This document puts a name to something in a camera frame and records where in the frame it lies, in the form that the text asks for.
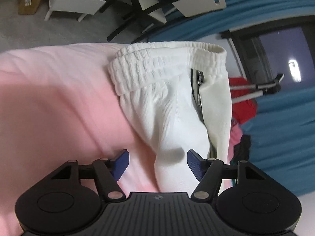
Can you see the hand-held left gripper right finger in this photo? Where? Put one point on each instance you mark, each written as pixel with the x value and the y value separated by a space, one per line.
pixel 194 161

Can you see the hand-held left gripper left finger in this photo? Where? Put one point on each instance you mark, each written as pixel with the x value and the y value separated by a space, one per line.
pixel 121 161

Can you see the white pants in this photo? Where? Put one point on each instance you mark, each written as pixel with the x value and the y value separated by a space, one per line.
pixel 177 98

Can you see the pink cloth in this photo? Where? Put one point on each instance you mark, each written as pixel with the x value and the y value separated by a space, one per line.
pixel 233 140

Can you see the red cloth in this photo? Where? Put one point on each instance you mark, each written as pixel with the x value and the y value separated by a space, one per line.
pixel 243 110

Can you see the pastel bed sheet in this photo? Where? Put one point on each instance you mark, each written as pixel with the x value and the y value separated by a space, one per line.
pixel 56 108

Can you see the dark framed window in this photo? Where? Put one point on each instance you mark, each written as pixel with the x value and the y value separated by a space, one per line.
pixel 278 51

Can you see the black and white chair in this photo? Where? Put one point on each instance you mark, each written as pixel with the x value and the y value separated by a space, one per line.
pixel 192 1

